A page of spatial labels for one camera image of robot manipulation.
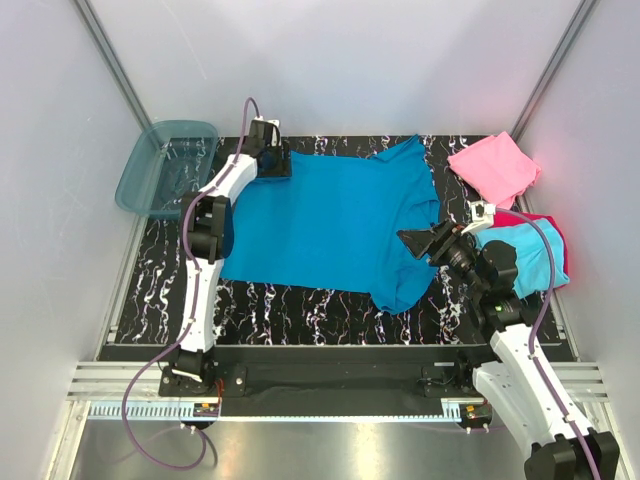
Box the left corner frame post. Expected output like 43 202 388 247
70 0 151 130

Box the corner frame post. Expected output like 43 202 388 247
70 0 151 130
510 0 600 143

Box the teal plastic bin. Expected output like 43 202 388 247
115 120 218 220

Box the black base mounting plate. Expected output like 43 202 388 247
158 344 514 419

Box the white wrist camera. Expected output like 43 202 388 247
252 117 281 145
463 201 496 234

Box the magenta folded t-shirt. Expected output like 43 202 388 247
493 212 570 276

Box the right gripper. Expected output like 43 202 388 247
396 219 487 296

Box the light blue folded t-shirt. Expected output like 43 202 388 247
476 219 570 299

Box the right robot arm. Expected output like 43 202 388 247
397 221 620 479

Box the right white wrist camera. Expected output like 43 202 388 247
463 201 496 234

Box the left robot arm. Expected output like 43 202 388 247
167 116 292 396

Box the slotted cable duct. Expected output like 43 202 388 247
88 398 494 422

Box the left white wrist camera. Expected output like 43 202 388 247
252 117 281 145

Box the right corner frame post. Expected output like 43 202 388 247
510 0 600 143

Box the pink folded t-shirt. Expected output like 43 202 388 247
448 131 541 209

